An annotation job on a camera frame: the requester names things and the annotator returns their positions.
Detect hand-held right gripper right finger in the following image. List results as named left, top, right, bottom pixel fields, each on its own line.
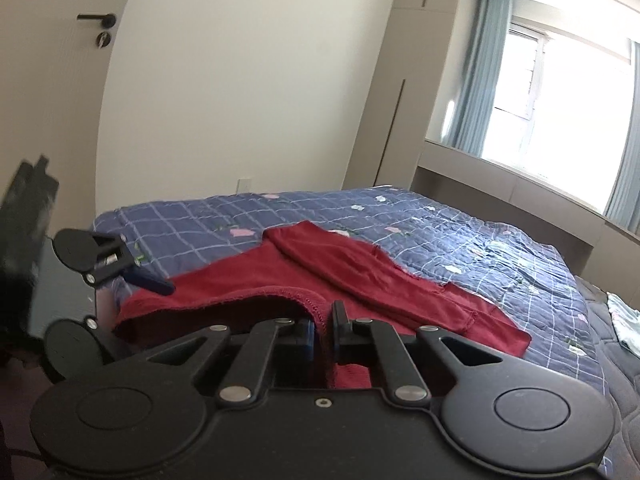
left=331, top=300, right=503, bottom=406

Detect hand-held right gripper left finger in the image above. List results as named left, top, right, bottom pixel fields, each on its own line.
left=147, top=317, right=316, bottom=407

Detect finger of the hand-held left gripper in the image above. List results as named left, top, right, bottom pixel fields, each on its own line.
left=84, top=232, right=177, bottom=297

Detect red long-sleeved sweater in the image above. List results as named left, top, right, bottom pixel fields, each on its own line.
left=112, top=220, right=533, bottom=391

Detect light blue clothes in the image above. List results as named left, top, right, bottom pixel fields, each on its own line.
left=607, top=292, right=640, bottom=351

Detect blue checked quilt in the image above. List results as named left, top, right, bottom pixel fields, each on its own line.
left=92, top=187, right=611, bottom=396

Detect white door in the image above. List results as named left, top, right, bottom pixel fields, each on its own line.
left=0, top=0, right=146, bottom=241

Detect beige window cabinet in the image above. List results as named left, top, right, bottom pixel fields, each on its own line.
left=412, top=137, right=640, bottom=291

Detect beige wardrobe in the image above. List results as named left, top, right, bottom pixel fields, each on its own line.
left=345, top=0, right=466, bottom=193

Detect grey quilted mattress pad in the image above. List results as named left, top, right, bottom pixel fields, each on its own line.
left=575, top=275, right=640, bottom=480

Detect blue curtain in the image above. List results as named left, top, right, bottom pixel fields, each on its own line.
left=442, top=0, right=513, bottom=158
left=602, top=40, right=640, bottom=233

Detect window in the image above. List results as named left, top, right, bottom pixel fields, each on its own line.
left=492, top=17, right=640, bottom=211

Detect black door handle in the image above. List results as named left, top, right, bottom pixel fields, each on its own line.
left=76, top=12, right=117, bottom=28

